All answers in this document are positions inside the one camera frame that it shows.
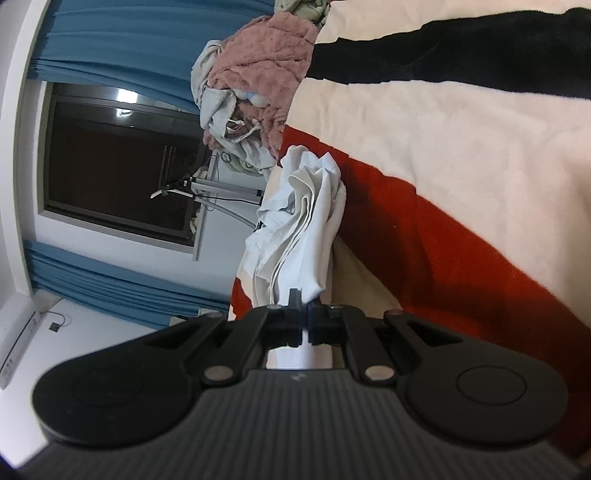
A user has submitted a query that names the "white t-shirt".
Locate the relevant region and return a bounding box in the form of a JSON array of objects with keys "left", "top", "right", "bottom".
[{"left": 239, "top": 144, "right": 349, "bottom": 370}]

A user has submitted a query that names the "white air conditioner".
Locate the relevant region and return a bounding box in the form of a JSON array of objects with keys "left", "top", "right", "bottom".
[{"left": 0, "top": 293, "right": 40, "bottom": 390}]

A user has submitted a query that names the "right blue curtain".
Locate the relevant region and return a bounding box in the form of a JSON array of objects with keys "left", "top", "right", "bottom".
[{"left": 28, "top": 0, "right": 273, "bottom": 113}]

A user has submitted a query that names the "light green blanket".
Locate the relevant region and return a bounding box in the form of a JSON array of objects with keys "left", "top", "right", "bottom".
[{"left": 274, "top": 0, "right": 331, "bottom": 25}]

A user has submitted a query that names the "blue curtain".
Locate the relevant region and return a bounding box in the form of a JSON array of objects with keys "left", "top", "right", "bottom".
[
  {"left": 23, "top": 240, "right": 229, "bottom": 329},
  {"left": 28, "top": 0, "right": 273, "bottom": 113}
]

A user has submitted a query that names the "dark window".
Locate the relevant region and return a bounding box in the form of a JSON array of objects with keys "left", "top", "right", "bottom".
[{"left": 42, "top": 83, "right": 211, "bottom": 247}]

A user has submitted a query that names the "pink fluffy blanket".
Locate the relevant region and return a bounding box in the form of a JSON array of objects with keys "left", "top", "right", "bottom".
[{"left": 206, "top": 12, "right": 320, "bottom": 159}]

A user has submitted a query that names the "silver tripod stand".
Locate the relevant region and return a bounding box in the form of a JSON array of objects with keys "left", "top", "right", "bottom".
[{"left": 150, "top": 174, "right": 263, "bottom": 230}]

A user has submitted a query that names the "left blue curtain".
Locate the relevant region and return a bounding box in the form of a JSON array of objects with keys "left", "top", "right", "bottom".
[{"left": 23, "top": 240, "right": 229, "bottom": 329}]

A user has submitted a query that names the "striped fleece bed blanket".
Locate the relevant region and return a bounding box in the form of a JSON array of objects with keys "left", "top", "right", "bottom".
[{"left": 229, "top": 0, "right": 591, "bottom": 444}]

